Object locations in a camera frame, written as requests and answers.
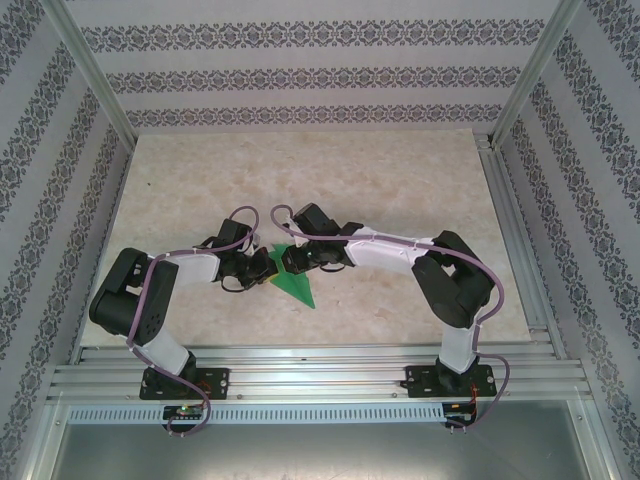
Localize green cloth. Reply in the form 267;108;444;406
269;242;317;310

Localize grey metal sheet panel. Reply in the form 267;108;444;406
47;422;619;480

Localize small circuit board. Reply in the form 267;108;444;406
163;404;205;421
443;402;477;422

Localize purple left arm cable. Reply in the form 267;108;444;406
124;204;261;439

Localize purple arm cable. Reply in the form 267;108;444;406
269;203;513;434
124;204;261;439

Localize long aluminium mounting rail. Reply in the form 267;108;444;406
47;343;595;404

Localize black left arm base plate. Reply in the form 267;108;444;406
139;367;231;401

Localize slotted grey cable duct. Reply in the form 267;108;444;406
67;403;447;424

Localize aluminium side rail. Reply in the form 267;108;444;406
473;130;569;361

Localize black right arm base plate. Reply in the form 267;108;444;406
405;364;499;400

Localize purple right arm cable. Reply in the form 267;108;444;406
269;203;513;434

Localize aluminium frame post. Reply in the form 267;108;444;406
42;0;139;149
488;0;585;150

